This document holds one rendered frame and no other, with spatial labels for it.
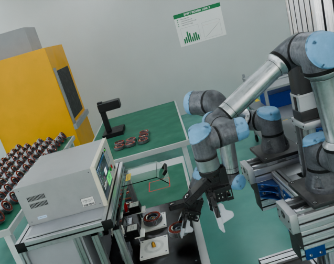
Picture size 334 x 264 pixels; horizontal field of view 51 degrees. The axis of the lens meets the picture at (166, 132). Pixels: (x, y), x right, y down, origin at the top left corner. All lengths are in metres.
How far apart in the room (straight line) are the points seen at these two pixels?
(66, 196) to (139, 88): 5.42
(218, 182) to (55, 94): 4.32
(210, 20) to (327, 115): 5.80
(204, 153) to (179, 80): 5.91
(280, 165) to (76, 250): 1.12
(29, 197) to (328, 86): 1.33
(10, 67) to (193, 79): 3.39
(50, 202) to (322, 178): 1.19
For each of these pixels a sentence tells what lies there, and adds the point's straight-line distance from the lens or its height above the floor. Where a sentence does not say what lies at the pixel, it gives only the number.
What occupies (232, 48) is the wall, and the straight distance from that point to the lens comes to 7.08.
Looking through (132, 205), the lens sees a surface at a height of 0.92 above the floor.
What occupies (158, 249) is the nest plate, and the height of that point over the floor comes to 0.78.
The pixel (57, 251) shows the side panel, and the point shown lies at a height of 1.02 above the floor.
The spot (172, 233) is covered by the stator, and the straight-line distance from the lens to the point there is 1.82.
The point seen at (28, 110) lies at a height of 1.18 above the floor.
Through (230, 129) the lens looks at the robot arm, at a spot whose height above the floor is 1.47.
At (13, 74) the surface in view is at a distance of 5.43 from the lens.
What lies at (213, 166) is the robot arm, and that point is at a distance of 1.13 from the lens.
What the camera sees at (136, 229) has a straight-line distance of 1.83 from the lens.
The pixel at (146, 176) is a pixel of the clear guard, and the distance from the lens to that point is 1.99.
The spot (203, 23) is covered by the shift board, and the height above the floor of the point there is 1.61.
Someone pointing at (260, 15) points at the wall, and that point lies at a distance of 7.20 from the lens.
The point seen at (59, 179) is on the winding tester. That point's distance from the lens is 1.68.
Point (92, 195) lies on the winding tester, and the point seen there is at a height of 1.19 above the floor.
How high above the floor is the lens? 1.84
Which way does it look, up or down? 17 degrees down
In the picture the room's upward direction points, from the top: 16 degrees counter-clockwise
